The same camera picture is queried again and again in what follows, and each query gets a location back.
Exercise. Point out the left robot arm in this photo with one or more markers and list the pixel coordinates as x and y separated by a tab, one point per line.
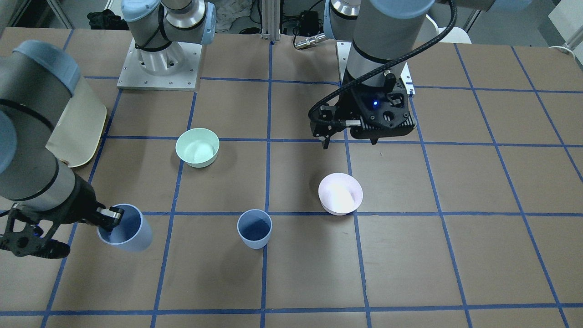
385	31

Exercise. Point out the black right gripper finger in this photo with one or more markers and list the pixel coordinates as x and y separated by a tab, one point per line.
109	218

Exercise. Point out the blue cup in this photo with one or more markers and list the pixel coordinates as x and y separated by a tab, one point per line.
255	227
133	233

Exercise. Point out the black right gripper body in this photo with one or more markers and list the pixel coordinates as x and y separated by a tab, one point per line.
78	201

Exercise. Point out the pink bowl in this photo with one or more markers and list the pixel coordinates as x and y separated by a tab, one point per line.
340	194

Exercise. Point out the mint green bowl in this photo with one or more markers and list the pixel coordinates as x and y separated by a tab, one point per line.
198	147

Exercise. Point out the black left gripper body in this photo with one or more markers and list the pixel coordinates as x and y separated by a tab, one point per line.
350	101

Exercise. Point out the white chair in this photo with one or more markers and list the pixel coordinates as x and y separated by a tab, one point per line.
456	35

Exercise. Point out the cream white toaster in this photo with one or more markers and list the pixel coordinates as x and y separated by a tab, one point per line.
77	135

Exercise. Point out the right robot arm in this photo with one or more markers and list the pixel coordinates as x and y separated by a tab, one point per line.
38	80

